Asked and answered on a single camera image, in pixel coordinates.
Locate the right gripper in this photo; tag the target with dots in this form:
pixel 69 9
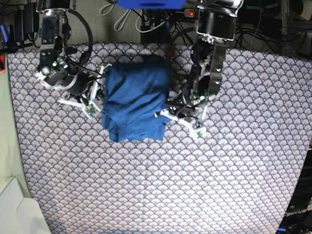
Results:
pixel 79 84

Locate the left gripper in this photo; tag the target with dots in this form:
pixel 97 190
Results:
pixel 185 103

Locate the blue long-sleeve T-shirt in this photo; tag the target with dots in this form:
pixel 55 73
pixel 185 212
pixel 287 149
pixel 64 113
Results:
pixel 133 93

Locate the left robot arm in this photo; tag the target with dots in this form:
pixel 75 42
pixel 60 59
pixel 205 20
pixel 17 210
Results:
pixel 215 25

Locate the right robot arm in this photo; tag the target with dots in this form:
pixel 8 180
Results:
pixel 56 70

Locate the red table clamp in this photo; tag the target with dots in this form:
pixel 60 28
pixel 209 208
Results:
pixel 172 53

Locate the black power adapter brick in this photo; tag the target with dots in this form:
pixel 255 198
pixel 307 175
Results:
pixel 26 23

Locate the white power strip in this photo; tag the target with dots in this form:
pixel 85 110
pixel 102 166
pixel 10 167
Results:
pixel 190 13

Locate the blue box at top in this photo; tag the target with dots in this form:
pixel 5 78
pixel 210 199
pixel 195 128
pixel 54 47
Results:
pixel 151 4

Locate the patterned fan-print tablecloth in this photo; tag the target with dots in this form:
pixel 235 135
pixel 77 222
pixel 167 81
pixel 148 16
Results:
pixel 239 179

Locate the white plastic bin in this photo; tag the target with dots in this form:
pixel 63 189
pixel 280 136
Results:
pixel 19 214

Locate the black OpenArm case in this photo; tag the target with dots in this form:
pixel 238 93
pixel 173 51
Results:
pixel 298 216

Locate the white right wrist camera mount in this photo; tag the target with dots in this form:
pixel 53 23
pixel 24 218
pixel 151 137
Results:
pixel 87 98

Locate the blue clamp handle left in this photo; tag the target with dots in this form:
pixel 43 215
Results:
pixel 5 32

